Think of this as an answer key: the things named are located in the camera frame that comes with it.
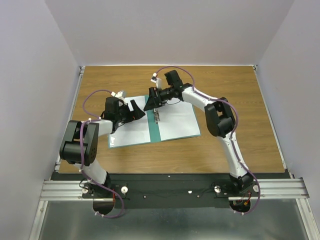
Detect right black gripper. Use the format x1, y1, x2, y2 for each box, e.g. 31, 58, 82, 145
142, 87, 173, 112

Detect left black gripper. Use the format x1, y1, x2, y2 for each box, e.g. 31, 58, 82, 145
115, 99, 145, 124

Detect metal folder clip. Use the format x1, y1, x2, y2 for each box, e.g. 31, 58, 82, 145
153, 108, 160, 124

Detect white paper sheet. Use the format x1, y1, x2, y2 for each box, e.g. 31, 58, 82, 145
108, 95, 151, 149
157, 98, 201, 141

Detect teal paper folder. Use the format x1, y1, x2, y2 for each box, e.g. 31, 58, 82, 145
107, 94, 202, 150

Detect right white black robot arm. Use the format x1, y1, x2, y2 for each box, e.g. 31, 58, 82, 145
143, 70, 261, 196

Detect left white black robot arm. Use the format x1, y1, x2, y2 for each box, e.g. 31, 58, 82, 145
59, 96, 146, 198

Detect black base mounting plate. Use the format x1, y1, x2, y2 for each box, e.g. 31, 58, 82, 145
51, 173, 293, 212

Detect metal sheet front panel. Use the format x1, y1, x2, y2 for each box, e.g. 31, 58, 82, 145
30, 199, 320, 240

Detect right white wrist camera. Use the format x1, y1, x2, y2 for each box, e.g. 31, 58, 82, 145
150, 72, 162, 89

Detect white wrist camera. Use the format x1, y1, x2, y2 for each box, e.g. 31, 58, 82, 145
111, 90, 127, 104
150, 72, 162, 89

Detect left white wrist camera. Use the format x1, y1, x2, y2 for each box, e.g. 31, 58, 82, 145
111, 90, 127, 104

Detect left table edge rail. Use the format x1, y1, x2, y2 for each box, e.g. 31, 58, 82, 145
54, 65, 86, 173

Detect table edge rail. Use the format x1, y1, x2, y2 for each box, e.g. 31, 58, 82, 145
54, 65, 86, 173
252, 64, 295, 179

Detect aluminium extrusion rail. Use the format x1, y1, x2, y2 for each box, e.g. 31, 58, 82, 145
39, 178, 310, 201

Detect right table edge rail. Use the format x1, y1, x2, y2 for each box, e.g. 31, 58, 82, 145
252, 64, 295, 179

